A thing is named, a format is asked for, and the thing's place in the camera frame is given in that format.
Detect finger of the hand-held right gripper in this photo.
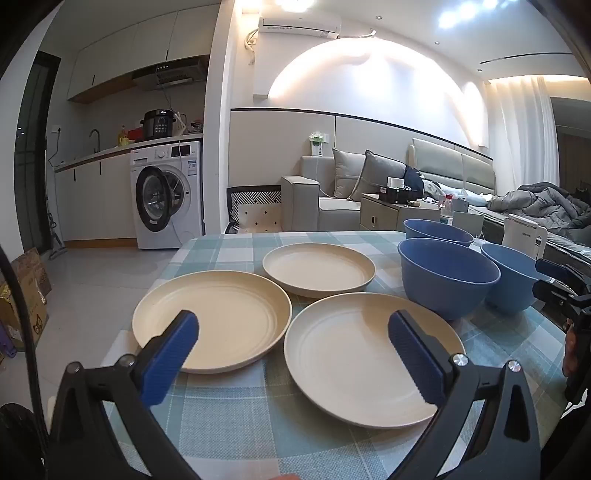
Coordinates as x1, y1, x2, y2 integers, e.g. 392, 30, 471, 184
536, 258, 590, 289
532, 279, 579, 331

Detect green checked tablecloth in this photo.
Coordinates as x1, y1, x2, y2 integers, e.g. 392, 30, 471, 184
99, 231, 574, 480

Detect dark curtain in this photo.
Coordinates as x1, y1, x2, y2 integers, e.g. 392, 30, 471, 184
551, 96, 591, 190

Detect grey sofa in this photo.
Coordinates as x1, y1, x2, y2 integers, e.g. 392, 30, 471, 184
281, 154, 371, 232

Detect dark glass door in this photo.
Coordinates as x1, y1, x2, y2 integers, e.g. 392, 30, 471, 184
13, 50, 64, 253

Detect light blue bowl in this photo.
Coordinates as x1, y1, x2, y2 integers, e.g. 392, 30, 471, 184
480, 243, 546, 317

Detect white kitchen counter cabinets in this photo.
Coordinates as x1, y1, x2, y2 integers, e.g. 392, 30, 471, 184
48, 138, 138, 243

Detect brown cardboard box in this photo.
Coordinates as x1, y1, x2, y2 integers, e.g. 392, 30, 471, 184
11, 246, 52, 297

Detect padded bed headboard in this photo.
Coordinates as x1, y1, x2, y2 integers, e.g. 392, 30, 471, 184
406, 137, 498, 197

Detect floor mop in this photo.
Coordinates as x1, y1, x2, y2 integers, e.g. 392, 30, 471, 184
45, 211, 70, 260

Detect black pressure cooker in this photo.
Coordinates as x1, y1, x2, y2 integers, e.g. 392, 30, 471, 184
140, 109, 175, 141

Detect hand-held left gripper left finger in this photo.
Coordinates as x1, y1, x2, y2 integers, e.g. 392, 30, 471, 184
46, 310, 204, 480

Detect large dark blue bowl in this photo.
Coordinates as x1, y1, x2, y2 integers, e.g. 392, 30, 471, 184
397, 237, 502, 321

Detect white upper kitchen cabinets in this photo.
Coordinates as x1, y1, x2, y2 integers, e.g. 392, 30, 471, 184
66, 4, 223, 103

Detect cardboard box with cat print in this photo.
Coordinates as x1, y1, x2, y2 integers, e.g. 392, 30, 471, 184
0, 281, 49, 352

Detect grey duvet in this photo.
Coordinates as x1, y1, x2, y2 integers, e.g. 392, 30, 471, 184
488, 182, 591, 232

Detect white washing machine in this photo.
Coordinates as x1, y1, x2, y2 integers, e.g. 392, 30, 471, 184
129, 140, 205, 250

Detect light blue pillow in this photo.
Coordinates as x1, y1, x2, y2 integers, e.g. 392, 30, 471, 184
455, 191, 491, 207

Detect light grey cushion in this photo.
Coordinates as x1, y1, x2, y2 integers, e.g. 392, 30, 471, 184
332, 148, 368, 199

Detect white air conditioner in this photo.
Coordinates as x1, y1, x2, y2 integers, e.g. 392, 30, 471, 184
257, 12, 343, 39

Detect white electric kettle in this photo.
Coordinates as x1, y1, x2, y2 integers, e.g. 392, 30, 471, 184
501, 213, 548, 262

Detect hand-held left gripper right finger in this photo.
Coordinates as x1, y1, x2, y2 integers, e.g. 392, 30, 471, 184
385, 310, 541, 480

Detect black cable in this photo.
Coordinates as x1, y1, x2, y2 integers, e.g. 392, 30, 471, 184
0, 244, 52, 480

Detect black storage box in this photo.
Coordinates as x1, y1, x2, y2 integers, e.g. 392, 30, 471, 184
378, 185, 414, 204

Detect bed mattress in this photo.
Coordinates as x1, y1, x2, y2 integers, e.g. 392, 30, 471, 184
466, 203, 591, 269

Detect dark jacket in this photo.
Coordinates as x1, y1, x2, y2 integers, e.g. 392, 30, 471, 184
403, 165, 426, 195

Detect grey tissue box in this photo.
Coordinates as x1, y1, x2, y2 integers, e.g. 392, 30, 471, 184
452, 210, 485, 241

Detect plastic water bottle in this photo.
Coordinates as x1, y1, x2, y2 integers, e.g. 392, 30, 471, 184
438, 193, 456, 226

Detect grey side cabinet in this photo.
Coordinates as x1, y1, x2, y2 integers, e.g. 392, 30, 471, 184
359, 192, 442, 232

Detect wall socket with green plug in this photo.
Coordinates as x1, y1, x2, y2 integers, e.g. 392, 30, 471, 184
308, 131, 330, 157

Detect cream round plate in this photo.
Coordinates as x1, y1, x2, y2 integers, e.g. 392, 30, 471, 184
132, 270, 293, 374
262, 243, 377, 298
284, 292, 466, 429

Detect white curtain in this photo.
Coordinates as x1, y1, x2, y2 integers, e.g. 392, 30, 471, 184
486, 76, 562, 195

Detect dark grey cushion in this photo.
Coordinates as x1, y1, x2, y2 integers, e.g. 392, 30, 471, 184
349, 150, 407, 203

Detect range hood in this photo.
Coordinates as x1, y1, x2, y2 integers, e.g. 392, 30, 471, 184
132, 55, 209, 91

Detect person's right hand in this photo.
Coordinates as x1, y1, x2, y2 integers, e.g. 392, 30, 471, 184
562, 329, 579, 382

